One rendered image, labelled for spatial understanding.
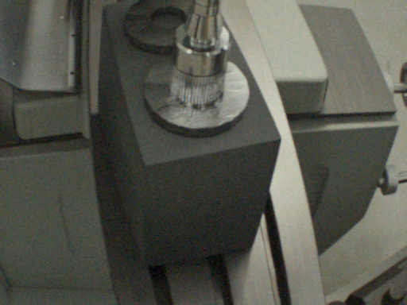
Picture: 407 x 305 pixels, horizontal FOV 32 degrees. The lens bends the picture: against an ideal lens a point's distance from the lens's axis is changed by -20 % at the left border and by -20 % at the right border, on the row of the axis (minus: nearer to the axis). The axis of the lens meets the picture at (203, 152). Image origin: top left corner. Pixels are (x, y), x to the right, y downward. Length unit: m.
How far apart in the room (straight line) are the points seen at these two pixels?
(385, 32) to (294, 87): 1.43
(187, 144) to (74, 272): 0.89
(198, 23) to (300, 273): 0.33
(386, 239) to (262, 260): 1.20
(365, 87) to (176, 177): 0.67
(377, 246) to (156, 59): 1.34
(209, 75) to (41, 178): 0.63
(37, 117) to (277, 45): 0.38
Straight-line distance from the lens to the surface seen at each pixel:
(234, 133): 0.71
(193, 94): 0.69
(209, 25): 0.64
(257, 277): 0.84
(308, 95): 1.20
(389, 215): 2.07
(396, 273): 1.27
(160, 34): 0.76
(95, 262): 1.51
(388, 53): 2.50
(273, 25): 1.24
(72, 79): 1.09
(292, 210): 0.89
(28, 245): 1.46
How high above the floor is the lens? 1.67
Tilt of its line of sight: 53 degrees down
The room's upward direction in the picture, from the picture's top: 7 degrees clockwise
